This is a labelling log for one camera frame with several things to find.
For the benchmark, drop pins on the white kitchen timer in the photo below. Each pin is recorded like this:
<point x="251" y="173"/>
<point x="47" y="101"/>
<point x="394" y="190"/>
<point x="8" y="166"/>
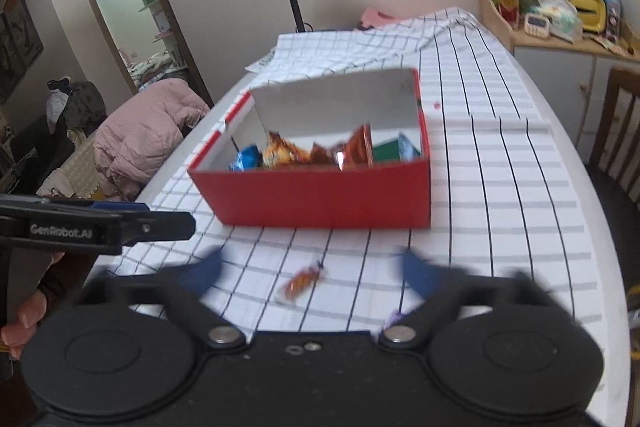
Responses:
<point x="537" y="26"/>

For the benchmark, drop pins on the orange candy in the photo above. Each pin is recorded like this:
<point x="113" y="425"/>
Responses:
<point x="302" y="283"/>

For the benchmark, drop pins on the pink paper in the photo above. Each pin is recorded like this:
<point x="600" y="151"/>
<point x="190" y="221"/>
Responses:
<point x="375" y="18"/>

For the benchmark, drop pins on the person's left hand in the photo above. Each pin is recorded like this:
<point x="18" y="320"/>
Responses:
<point x="27" y="319"/>

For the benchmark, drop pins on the white cabinet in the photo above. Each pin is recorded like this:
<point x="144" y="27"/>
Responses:
<point x="560" y="92"/>

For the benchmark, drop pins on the dark clothes pile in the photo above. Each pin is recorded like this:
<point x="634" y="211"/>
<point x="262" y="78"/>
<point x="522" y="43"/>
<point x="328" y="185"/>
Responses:
<point x="75" y="107"/>

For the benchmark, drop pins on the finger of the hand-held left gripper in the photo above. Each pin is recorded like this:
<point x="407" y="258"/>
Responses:
<point x="160" y="227"/>
<point x="122" y="206"/>

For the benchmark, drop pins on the red cardboard box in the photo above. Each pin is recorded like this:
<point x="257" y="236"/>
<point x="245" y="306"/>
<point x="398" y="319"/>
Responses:
<point x="310" y="202"/>

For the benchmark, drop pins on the white plastic bag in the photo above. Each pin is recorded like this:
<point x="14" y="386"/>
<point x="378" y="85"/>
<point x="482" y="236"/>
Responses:
<point x="557" y="14"/>

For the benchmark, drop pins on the wooden chair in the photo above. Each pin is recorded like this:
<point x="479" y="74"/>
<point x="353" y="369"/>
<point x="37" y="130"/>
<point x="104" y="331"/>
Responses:
<point x="617" y="132"/>

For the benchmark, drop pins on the yellow tin box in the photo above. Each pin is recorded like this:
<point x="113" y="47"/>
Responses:
<point x="586" y="12"/>

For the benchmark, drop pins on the shiny blue snack packet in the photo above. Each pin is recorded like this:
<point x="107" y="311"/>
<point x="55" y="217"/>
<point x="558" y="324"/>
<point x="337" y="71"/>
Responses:
<point x="246" y="159"/>

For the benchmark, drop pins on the blue snack packet white label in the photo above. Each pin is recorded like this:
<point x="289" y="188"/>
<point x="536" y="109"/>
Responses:
<point x="407" y="148"/>

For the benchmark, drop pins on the dark framed wall picture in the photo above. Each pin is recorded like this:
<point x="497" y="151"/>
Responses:
<point x="17" y="42"/>

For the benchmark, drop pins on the wooden tray shelf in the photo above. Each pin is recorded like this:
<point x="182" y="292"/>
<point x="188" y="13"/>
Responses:
<point x="500" y="19"/>

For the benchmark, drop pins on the red-brown snack packet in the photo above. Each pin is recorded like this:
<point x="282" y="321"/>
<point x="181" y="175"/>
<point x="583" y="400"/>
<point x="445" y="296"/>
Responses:
<point x="321" y="155"/>

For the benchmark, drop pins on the orange patterned snack packet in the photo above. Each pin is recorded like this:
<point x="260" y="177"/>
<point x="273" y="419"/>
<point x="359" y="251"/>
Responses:
<point x="280" y="152"/>

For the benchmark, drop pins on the green snack packet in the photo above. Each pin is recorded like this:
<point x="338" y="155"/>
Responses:
<point x="387" y="153"/>

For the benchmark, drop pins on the shiny orange snack packet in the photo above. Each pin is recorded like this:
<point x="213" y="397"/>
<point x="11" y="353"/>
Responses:
<point x="357" y="147"/>

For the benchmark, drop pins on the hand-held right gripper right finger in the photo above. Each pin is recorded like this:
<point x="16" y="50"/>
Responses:
<point x="415" y="274"/>

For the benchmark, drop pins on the pink padded jacket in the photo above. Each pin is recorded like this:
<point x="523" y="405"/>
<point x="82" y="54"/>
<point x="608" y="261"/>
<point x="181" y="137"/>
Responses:
<point x="150" y="132"/>

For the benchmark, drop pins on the patterned sofa cover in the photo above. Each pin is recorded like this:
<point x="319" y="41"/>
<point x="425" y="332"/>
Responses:
<point x="75" y="172"/>

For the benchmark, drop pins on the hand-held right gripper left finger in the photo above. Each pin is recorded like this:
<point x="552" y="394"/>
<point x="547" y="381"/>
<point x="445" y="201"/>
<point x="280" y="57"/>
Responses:
<point x="202" y="274"/>

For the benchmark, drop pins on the white checked tablecloth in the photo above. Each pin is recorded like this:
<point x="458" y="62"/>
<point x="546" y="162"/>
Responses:
<point x="500" y="207"/>

